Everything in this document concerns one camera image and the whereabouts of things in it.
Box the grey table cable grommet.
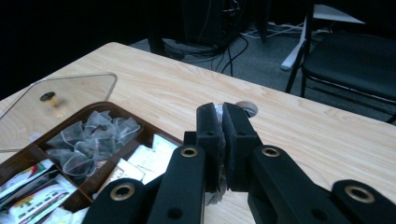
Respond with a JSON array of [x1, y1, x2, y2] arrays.
[[235, 100, 260, 119]]

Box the pile of striped tea sachets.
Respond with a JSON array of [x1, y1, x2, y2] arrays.
[[0, 158, 78, 224]]

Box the white desk frame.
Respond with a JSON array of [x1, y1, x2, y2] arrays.
[[279, 3, 366, 72]]

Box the bundle of black floor cables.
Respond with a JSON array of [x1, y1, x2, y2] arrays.
[[160, 32, 250, 77]]

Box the clear lid with gold knob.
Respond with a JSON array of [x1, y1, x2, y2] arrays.
[[0, 72, 119, 154]]

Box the brown compartment tea box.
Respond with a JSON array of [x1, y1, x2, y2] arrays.
[[0, 101, 185, 224]]

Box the black equipment rack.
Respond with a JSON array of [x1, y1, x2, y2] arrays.
[[180, 0, 248, 49]]

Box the pile of clear pyramid tea bags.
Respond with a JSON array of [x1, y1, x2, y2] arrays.
[[46, 109, 142, 182]]

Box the black stand base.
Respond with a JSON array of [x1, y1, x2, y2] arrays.
[[145, 0, 187, 62]]

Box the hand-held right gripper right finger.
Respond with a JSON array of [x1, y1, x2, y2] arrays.
[[221, 102, 264, 192]]

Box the pile of white tea packets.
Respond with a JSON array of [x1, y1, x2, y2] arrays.
[[92, 133, 183, 201]]

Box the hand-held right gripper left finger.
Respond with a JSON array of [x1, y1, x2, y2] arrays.
[[182, 103, 226, 194]]

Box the white floor cables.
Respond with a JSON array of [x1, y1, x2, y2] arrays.
[[241, 21, 331, 40]]

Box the black folding chair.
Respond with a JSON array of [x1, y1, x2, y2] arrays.
[[284, 0, 396, 125]]

